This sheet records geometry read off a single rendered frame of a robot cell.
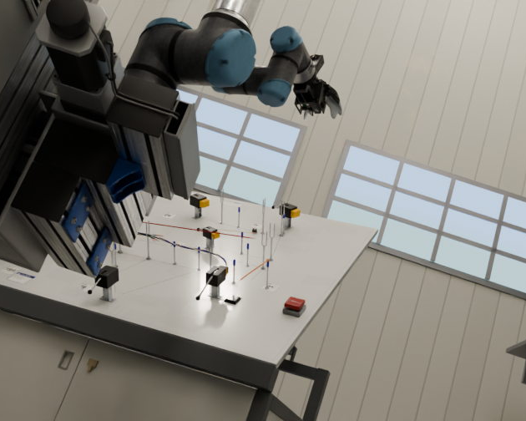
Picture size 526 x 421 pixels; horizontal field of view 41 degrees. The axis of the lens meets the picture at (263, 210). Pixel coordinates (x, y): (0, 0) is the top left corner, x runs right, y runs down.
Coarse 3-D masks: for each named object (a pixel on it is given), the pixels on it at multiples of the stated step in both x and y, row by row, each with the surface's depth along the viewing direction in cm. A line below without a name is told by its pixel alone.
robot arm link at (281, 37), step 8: (280, 32) 173; (288, 32) 172; (296, 32) 172; (272, 40) 173; (280, 40) 172; (288, 40) 171; (296, 40) 171; (272, 48) 174; (280, 48) 171; (288, 48) 171; (296, 48) 173; (304, 48) 175; (288, 56) 172; (296, 56) 173; (304, 56) 176; (304, 64) 178
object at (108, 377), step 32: (96, 352) 207; (128, 352) 204; (96, 384) 202; (128, 384) 200; (160, 384) 197; (192, 384) 195; (224, 384) 193; (64, 416) 201; (96, 416) 198; (128, 416) 196; (160, 416) 193; (192, 416) 191; (224, 416) 189
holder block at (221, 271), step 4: (212, 268) 219; (216, 268) 219; (220, 268) 219; (224, 268) 219; (208, 272) 216; (212, 272) 217; (216, 272) 216; (220, 272) 216; (224, 272) 218; (208, 276) 216; (216, 276) 215; (220, 276) 217; (224, 276) 219; (208, 280) 217; (212, 280) 216; (216, 280) 215; (220, 280) 217; (224, 280) 220; (208, 284) 217; (212, 284) 216; (216, 284) 216
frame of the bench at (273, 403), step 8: (256, 392) 189; (264, 392) 189; (256, 400) 188; (264, 400) 188; (272, 400) 191; (280, 400) 198; (256, 408) 187; (264, 408) 187; (272, 408) 192; (280, 408) 199; (288, 408) 207; (248, 416) 187; (256, 416) 186; (264, 416) 187; (280, 416) 200; (288, 416) 208; (296, 416) 217
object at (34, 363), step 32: (0, 320) 221; (32, 320) 218; (0, 352) 216; (32, 352) 213; (64, 352) 210; (0, 384) 211; (32, 384) 208; (64, 384) 205; (0, 416) 206; (32, 416) 203
